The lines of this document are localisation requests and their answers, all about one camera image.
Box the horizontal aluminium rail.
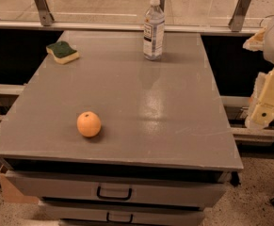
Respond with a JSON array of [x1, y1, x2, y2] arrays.
[[0, 20, 260, 36]]

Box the clear plastic water bottle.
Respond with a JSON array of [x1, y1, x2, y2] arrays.
[[143, 0, 165, 60]]

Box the left metal rail bracket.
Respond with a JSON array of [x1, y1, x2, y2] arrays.
[[34, 0, 55, 26]]

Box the orange fruit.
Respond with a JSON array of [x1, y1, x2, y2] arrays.
[[76, 111, 102, 137]]

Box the cardboard box under table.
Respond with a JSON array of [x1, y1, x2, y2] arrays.
[[0, 166, 39, 204]]

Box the grey drawer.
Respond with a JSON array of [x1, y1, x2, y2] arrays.
[[39, 202, 204, 226], [6, 170, 225, 208]]

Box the green and yellow sponge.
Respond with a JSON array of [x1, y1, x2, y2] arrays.
[[46, 40, 79, 65]]

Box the lower grey drawer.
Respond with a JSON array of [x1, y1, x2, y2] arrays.
[[39, 202, 204, 226]]

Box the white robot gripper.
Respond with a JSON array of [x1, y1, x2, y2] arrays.
[[243, 18, 274, 129]]

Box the black upper drawer handle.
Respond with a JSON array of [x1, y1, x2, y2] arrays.
[[96, 186, 133, 202]]

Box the black drawer handle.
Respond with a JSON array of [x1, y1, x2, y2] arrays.
[[96, 186, 133, 202], [106, 212, 134, 223]]

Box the right metal rail bracket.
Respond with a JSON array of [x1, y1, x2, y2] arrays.
[[229, 0, 251, 32]]

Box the black lower drawer handle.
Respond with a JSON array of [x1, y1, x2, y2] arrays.
[[106, 212, 134, 223]]

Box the upper grey drawer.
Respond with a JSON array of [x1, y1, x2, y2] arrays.
[[6, 170, 225, 208]]

